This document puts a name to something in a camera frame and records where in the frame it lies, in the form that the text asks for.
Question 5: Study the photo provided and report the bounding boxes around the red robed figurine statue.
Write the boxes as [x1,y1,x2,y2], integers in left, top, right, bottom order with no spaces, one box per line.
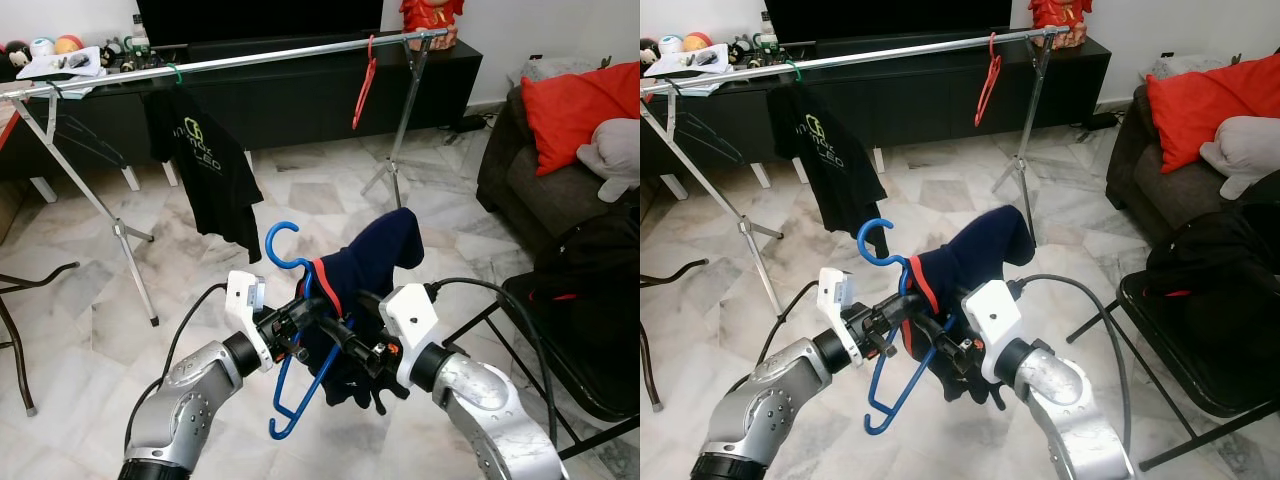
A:
[400,0,466,51]
[1028,0,1093,49]

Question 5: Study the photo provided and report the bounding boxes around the silver metal clothes rack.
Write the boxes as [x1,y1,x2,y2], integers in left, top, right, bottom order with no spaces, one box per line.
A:
[640,25,1071,319]
[0,28,449,328]

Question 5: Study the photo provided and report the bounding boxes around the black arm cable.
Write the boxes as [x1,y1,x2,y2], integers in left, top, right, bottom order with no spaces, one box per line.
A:
[428,277,561,443]
[125,283,231,451]
[1018,272,1136,456]
[755,280,821,381]

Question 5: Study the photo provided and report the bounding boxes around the black flat screen television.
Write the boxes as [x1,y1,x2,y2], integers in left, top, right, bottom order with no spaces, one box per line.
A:
[762,0,1013,43]
[135,0,386,46]

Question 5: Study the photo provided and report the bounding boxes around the grey plush cushion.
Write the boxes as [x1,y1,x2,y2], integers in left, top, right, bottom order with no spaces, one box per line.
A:
[577,118,640,201]
[1200,115,1280,199]

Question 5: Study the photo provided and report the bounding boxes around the marble pattern folding table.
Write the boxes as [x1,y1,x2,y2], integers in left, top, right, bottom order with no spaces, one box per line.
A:
[0,100,81,418]
[640,258,701,413]

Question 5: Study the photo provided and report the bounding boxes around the red cushion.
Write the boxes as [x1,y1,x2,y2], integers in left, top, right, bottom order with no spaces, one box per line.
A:
[520,62,640,176]
[1145,55,1280,174]

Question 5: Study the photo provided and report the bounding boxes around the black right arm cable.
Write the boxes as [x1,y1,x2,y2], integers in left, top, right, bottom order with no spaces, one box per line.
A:
[1018,272,1136,456]
[428,277,561,443]

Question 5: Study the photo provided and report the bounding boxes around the red plastic hanger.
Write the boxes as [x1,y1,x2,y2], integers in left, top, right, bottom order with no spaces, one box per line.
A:
[351,35,379,131]
[975,32,1003,128]

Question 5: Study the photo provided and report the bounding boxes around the black T-shirt with logo print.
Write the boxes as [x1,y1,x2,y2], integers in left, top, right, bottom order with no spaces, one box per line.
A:
[768,83,889,259]
[143,85,264,264]

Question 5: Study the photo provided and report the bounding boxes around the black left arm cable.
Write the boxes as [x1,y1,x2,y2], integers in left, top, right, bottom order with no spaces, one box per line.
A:
[755,280,821,381]
[125,283,231,451]

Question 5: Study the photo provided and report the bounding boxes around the black clothes pile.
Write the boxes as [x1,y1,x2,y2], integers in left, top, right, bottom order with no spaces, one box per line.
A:
[530,205,640,336]
[1145,205,1280,331]

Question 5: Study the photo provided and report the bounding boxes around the dark brown sofa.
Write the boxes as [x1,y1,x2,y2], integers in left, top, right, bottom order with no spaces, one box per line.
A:
[1105,55,1280,246]
[476,62,640,251]

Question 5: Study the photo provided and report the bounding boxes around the navy garment with red collar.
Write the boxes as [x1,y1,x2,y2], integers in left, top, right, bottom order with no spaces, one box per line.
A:
[300,208,426,411]
[905,205,1036,406]

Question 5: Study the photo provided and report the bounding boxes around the black television console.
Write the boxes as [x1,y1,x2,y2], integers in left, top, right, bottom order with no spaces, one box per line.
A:
[0,38,484,181]
[640,35,1113,179]

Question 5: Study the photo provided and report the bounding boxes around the stack of white papers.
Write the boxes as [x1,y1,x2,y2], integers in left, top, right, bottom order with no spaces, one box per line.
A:
[642,43,729,79]
[15,45,106,81]

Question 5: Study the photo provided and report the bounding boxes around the black metal chair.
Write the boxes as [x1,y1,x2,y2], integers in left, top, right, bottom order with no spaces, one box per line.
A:
[440,270,640,461]
[1065,270,1280,471]

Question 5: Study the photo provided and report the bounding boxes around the blue plastic hanger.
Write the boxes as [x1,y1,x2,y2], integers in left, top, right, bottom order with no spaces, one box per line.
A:
[263,222,356,441]
[856,218,951,436]

